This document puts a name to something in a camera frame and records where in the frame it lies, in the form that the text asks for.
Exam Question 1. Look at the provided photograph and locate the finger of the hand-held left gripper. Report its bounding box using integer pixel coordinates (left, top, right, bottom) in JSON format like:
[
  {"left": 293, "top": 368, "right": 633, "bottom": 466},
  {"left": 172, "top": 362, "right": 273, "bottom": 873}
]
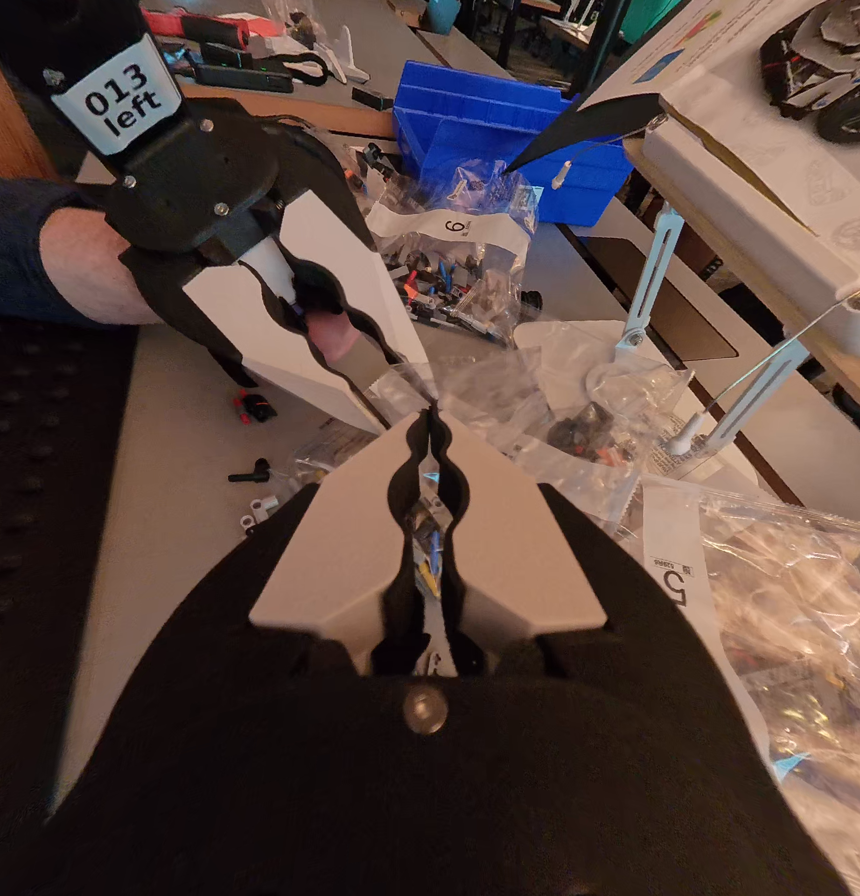
[
  {"left": 278, "top": 191, "right": 433, "bottom": 367},
  {"left": 183, "top": 261, "right": 391, "bottom": 436}
]

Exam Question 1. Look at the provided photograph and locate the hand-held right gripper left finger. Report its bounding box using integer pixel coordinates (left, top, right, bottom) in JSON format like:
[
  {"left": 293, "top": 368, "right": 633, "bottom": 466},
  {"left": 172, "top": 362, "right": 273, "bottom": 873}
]
[{"left": 249, "top": 406, "right": 435, "bottom": 678}]

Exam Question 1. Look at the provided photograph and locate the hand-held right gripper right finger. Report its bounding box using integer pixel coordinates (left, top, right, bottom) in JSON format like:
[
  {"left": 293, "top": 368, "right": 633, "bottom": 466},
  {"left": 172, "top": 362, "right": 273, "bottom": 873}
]
[{"left": 431, "top": 405, "right": 608, "bottom": 679}]

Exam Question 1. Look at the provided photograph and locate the black lego subassembly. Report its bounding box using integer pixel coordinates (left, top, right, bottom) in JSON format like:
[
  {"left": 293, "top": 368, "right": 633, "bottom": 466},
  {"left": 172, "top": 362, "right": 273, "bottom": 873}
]
[{"left": 356, "top": 142, "right": 404, "bottom": 185}]

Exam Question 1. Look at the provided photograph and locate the lego instruction booklet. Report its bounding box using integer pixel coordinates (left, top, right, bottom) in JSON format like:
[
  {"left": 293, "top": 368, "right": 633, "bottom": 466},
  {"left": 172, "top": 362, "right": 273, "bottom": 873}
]
[{"left": 584, "top": 0, "right": 860, "bottom": 282}]

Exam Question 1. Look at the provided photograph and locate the person's left hand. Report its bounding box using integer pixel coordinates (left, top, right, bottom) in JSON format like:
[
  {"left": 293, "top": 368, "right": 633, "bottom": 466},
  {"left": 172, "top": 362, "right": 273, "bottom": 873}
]
[{"left": 40, "top": 207, "right": 363, "bottom": 362}]

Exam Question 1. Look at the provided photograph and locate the black piece with red pin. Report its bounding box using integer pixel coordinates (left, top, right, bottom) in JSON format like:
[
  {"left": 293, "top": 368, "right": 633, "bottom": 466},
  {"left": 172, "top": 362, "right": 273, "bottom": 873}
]
[{"left": 232, "top": 391, "right": 280, "bottom": 426}]

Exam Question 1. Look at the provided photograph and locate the clear bag of dark pieces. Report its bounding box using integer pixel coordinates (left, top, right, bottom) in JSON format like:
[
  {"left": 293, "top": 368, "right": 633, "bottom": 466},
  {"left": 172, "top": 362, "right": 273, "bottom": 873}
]
[{"left": 366, "top": 160, "right": 547, "bottom": 349}]

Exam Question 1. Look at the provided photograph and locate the black rectangular device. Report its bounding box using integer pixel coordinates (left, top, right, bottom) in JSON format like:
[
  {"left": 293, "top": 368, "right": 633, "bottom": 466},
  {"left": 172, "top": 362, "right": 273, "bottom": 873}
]
[{"left": 191, "top": 60, "right": 296, "bottom": 95}]

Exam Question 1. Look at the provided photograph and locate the brown cardboard strip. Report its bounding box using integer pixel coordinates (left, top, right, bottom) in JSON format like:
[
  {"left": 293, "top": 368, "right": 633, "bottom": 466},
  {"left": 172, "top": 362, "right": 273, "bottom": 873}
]
[{"left": 176, "top": 83, "right": 397, "bottom": 140}]

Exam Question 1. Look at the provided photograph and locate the red and black tool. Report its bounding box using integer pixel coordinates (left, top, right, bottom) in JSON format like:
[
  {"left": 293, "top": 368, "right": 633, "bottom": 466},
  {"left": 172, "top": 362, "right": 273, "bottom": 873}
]
[{"left": 142, "top": 8, "right": 286, "bottom": 51}]

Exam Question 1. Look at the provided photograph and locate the wooden panel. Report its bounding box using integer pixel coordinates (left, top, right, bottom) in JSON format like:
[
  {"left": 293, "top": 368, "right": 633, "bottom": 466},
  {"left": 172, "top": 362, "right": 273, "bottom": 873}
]
[{"left": 0, "top": 42, "right": 54, "bottom": 181}]

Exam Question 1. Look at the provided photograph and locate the blue plastic bin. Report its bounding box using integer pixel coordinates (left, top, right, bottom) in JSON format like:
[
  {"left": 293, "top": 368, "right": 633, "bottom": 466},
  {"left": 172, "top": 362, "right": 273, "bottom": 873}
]
[{"left": 393, "top": 59, "right": 635, "bottom": 230}]

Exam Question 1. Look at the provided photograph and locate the white pointed plastic object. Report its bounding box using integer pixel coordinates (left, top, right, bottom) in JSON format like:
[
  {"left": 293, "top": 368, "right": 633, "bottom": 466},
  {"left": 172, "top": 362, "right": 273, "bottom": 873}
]
[{"left": 310, "top": 26, "right": 372, "bottom": 86}]

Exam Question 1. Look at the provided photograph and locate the clear bag with white label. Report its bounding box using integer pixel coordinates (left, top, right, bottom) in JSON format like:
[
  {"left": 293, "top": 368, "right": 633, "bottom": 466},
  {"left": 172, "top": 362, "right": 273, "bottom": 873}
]
[{"left": 611, "top": 475, "right": 860, "bottom": 896}]

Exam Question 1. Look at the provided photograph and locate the dark perforated panel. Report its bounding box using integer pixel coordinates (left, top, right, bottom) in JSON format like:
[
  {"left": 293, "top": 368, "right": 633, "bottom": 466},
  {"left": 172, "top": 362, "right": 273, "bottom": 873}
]
[{"left": 0, "top": 321, "right": 142, "bottom": 828}]

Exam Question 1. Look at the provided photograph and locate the beige book stand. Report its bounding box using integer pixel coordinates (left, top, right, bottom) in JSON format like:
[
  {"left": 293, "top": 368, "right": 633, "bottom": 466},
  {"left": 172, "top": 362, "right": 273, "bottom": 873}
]
[{"left": 622, "top": 0, "right": 860, "bottom": 416}]

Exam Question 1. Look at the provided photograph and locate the white and black strap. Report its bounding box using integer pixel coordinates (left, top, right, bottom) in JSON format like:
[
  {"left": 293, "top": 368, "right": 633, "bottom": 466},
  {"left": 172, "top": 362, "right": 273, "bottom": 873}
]
[{"left": 265, "top": 52, "right": 332, "bottom": 88}]

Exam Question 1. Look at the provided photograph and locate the white wire page holder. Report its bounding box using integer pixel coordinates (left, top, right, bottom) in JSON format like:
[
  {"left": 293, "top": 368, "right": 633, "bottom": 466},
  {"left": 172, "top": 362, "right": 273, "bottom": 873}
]
[
  {"left": 550, "top": 127, "right": 666, "bottom": 192},
  {"left": 664, "top": 285, "right": 860, "bottom": 458}
]

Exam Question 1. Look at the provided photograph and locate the black vertical post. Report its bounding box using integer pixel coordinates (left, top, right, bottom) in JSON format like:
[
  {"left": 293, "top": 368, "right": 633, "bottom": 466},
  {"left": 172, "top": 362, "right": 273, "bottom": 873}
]
[{"left": 569, "top": 0, "right": 631, "bottom": 100}]

